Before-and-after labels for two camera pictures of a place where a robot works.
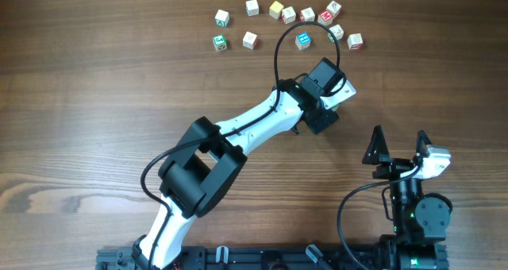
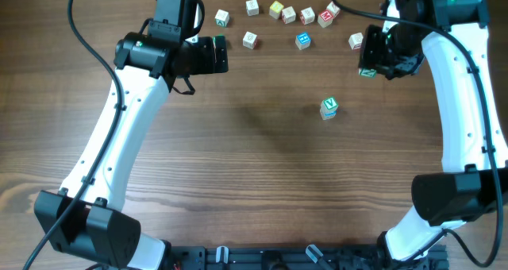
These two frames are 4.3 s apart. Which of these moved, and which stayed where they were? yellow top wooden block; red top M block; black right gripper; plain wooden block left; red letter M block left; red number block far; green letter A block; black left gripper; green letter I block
Moved: black right gripper; black left gripper; green letter I block
Stayed: red letter M block left; yellow top wooden block; plain wooden block left; red top M block; green letter A block; red number block far
